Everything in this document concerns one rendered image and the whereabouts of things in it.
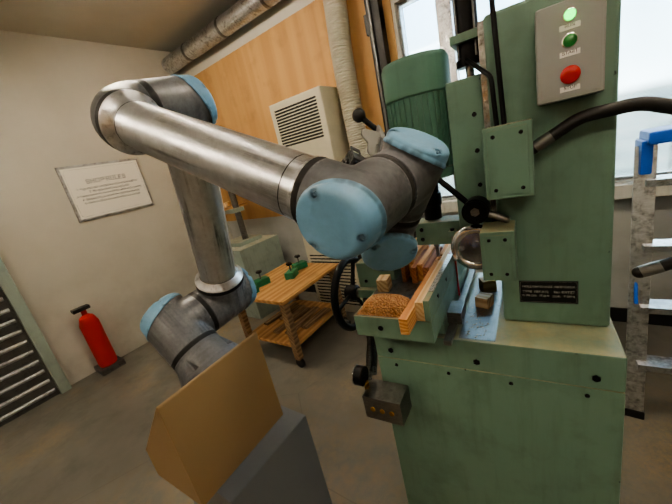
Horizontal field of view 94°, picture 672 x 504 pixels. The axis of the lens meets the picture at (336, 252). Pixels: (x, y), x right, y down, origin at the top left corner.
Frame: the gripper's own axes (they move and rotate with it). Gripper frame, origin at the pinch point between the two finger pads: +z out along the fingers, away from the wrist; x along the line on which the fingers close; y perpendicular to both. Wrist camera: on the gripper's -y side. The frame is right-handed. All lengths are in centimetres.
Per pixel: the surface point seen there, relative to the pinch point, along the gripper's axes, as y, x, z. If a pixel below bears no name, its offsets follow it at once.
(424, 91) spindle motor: -9.2, -17.1, 10.0
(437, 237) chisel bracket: -32.6, 11.7, -4.0
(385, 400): -31, 49, -37
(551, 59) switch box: -17.8, -34.1, -9.3
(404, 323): -16.0, 18.7, -33.2
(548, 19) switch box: -14.0, -38.3, -6.1
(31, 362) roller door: 115, 280, 66
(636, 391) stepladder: -149, 30, -30
